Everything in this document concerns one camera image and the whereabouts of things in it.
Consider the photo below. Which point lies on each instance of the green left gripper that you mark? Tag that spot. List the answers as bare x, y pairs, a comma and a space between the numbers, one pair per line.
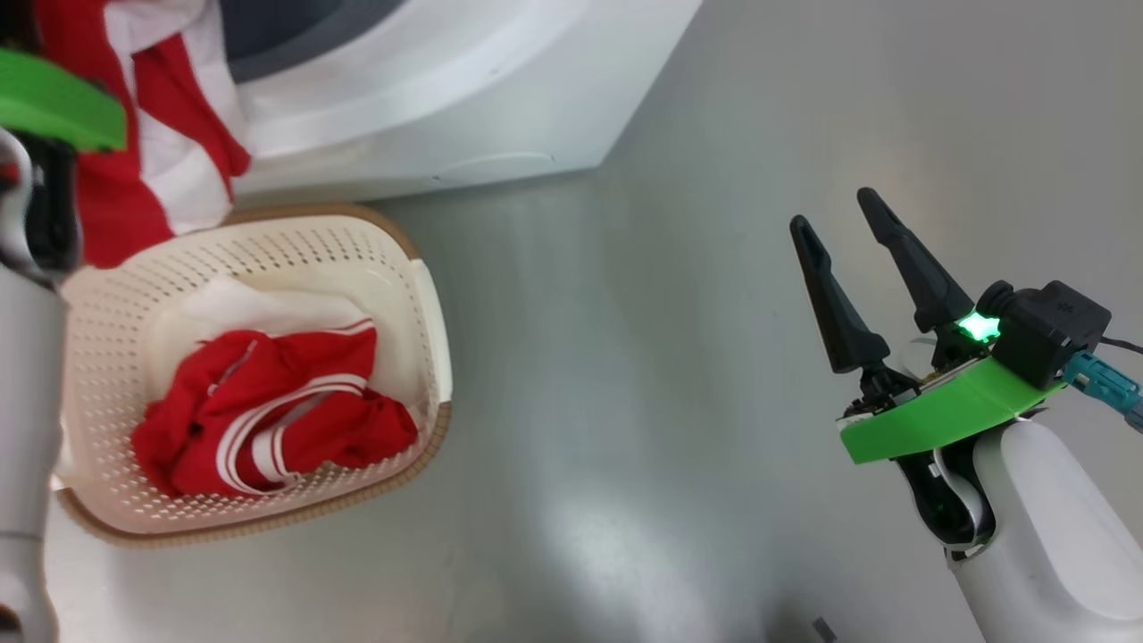
54, 98

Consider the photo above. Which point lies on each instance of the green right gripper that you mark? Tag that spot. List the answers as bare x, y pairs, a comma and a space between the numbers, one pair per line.
946, 420

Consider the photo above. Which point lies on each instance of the red garment wide white stripes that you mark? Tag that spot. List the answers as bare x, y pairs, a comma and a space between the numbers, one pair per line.
107, 205

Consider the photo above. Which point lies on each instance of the red garment thin white stripes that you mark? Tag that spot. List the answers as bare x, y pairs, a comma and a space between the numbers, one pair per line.
312, 402

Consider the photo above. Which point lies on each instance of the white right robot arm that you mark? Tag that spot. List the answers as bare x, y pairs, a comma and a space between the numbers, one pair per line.
1045, 536

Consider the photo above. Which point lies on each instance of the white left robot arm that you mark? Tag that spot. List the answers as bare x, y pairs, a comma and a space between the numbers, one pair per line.
27, 402

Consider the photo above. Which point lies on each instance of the white front-load washing machine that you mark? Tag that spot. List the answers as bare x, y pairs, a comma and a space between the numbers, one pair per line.
464, 98

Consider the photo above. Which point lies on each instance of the cream perforated laundry basket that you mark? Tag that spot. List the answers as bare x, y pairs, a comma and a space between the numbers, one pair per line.
107, 295

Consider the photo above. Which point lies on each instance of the small grey square tag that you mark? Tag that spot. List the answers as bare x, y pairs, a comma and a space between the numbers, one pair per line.
824, 630

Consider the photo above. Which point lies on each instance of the round drain filter cover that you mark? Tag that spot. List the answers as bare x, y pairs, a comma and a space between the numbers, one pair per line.
500, 165

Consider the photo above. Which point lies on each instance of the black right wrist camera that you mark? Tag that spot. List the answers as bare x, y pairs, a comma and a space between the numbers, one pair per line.
1054, 330

